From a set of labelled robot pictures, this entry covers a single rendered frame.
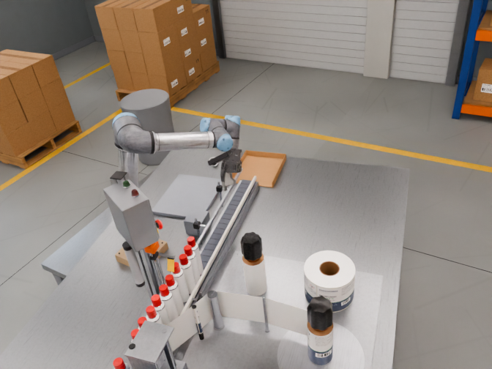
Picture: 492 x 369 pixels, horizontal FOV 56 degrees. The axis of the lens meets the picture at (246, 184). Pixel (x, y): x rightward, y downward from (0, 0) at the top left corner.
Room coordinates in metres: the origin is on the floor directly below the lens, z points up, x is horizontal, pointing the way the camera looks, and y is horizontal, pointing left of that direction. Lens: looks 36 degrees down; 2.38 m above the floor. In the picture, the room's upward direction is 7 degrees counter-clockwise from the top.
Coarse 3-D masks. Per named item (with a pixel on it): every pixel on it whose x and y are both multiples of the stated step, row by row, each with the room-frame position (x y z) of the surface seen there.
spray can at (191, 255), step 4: (184, 248) 1.40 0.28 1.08; (188, 248) 1.39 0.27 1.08; (184, 252) 1.39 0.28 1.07; (188, 252) 1.39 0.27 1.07; (192, 252) 1.40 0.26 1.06; (188, 256) 1.39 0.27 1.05; (192, 256) 1.39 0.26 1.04; (192, 260) 1.38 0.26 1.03; (196, 260) 1.40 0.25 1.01; (192, 264) 1.38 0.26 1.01; (196, 264) 1.39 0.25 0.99; (196, 268) 1.39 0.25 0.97; (196, 272) 1.38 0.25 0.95; (196, 276) 1.38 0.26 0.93; (200, 276) 1.40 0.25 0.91; (196, 280) 1.38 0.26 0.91
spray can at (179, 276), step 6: (174, 264) 1.31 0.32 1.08; (174, 270) 1.29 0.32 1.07; (180, 270) 1.31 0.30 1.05; (174, 276) 1.29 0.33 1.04; (180, 276) 1.29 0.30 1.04; (180, 282) 1.29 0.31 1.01; (180, 288) 1.29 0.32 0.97; (186, 288) 1.30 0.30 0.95; (186, 294) 1.29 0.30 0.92; (186, 300) 1.29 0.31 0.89
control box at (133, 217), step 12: (108, 192) 1.31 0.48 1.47; (120, 192) 1.30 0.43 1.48; (108, 204) 1.32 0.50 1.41; (120, 204) 1.22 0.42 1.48; (132, 204) 1.22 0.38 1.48; (144, 204) 1.23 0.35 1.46; (120, 216) 1.22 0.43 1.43; (132, 216) 1.20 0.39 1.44; (144, 216) 1.22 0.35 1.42; (120, 228) 1.27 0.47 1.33; (132, 228) 1.19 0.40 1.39; (144, 228) 1.22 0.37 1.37; (156, 228) 1.24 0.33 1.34; (132, 240) 1.19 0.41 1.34; (144, 240) 1.21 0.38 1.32; (156, 240) 1.23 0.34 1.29
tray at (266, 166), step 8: (248, 152) 2.45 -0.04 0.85; (256, 152) 2.43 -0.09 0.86; (264, 152) 2.41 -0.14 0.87; (272, 152) 2.39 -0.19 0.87; (248, 160) 2.39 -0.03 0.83; (256, 160) 2.38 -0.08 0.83; (264, 160) 2.37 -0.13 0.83; (272, 160) 2.36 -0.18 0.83; (280, 160) 2.35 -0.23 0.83; (248, 168) 2.30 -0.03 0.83; (256, 168) 2.29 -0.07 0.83; (264, 168) 2.28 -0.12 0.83; (272, 168) 2.27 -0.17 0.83; (280, 168) 2.24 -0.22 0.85; (232, 176) 2.21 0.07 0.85; (240, 176) 2.23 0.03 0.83; (248, 176) 2.22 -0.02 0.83; (256, 176) 2.21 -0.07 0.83; (264, 176) 2.20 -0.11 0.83; (272, 176) 2.19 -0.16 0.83; (264, 184) 2.12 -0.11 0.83; (272, 184) 2.08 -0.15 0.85
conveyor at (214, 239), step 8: (240, 184) 2.08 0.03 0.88; (248, 184) 2.07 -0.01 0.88; (240, 192) 2.01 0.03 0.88; (232, 200) 1.95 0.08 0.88; (240, 200) 1.94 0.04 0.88; (232, 208) 1.88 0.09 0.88; (224, 216) 1.82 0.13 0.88; (232, 216) 1.82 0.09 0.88; (224, 224) 1.76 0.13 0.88; (216, 232) 1.71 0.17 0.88; (208, 240) 1.66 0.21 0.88; (216, 240) 1.65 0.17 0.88; (224, 240) 1.64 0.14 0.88; (208, 248) 1.60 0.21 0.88; (208, 256) 1.54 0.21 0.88; (216, 256) 1.54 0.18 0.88; (208, 272) 1.44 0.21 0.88; (200, 288) 1.35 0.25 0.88; (184, 304) 1.28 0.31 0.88; (192, 304) 1.28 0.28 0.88
